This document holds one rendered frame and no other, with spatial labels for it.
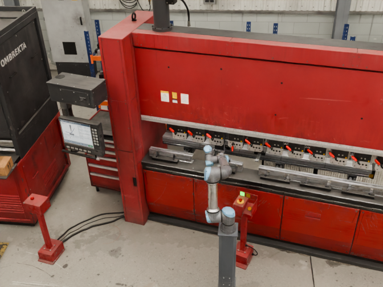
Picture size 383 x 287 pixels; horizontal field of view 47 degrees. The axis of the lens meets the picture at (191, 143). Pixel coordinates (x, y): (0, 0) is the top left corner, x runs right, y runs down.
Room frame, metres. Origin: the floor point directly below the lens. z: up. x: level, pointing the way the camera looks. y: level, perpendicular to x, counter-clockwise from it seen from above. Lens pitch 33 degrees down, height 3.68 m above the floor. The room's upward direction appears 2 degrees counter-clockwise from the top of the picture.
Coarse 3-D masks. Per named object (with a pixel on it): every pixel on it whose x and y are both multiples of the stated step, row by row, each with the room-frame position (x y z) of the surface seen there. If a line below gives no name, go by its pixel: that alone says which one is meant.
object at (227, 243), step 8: (224, 240) 2.91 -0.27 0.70; (232, 240) 2.90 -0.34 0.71; (224, 248) 2.91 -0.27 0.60; (232, 248) 2.90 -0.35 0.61; (224, 256) 2.91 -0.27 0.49; (232, 256) 2.90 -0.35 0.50; (224, 264) 2.91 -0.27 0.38; (232, 264) 2.89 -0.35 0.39; (224, 272) 2.91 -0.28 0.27; (232, 272) 2.89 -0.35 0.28; (224, 280) 2.90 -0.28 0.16; (232, 280) 2.90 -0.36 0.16
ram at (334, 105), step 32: (160, 64) 3.98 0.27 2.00; (192, 64) 3.87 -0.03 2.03; (224, 64) 3.76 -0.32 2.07; (256, 64) 3.66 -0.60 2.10; (288, 64) 3.57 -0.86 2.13; (160, 96) 3.99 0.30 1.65; (192, 96) 3.87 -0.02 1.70; (224, 96) 3.76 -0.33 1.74; (256, 96) 3.65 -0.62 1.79; (288, 96) 3.56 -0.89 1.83; (320, 96) 3.46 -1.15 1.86; (352, 96) 3.37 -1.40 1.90; (256, 128) 3.65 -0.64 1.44; (288, 128) 3.55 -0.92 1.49; (320, 128) 3.45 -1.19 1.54; (352, 128) 3.36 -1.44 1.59
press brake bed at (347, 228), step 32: (160, 192) 3.90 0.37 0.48; (192, 192) 3.77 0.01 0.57; (224, 192) 3.64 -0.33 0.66; (256, 192) 3.53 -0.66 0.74; (288, 192) 3.42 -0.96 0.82; (192, 224) 3.81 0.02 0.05; (256, 224) 3.52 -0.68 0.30; (288, 224) 3.40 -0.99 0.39; (320, 224) 3.30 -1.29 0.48; (352, 224) 3.20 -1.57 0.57; (320, 256) 3.29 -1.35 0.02; (352, 256) 3.24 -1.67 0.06
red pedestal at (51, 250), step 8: (32, 200) 3.45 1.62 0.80; (40, 200) 3.44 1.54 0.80; (48, 200) 3.49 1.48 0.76; (32, 208) 3.38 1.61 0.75; (40, 208) 3.36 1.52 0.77; (40, 216) 3.43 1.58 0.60; (40, 224) 3.44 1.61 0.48; (48, 240) 3.44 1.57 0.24; (56, 240) 3.56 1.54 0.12; (40, 248) 3.45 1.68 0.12; (48, 248) 3.43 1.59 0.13; (56, 248) 3.44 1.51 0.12; (64, 248) 3.54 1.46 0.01; (40, 256) 3.39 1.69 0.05; (48, 256) 3.35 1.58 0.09; (56, 256) 3.41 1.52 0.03
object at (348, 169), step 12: (168, 132) 4.37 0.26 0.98; (168, 144) 4.27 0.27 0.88; (180, 144) 4.22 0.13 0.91; (192, 144) 4.16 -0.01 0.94; (204, 144) 4.12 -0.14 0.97; (240, 156) 3.99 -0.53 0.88; (252, 156) 3.94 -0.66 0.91; (264, 156) 3.89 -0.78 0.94; (276, 156) 3.84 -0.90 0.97; (312, 168) 3.71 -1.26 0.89; (324, 168) 3.68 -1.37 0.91; (336, 168) 3.63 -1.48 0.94; (348, 168) 3.59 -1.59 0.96; (372, 168) 3.56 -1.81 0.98
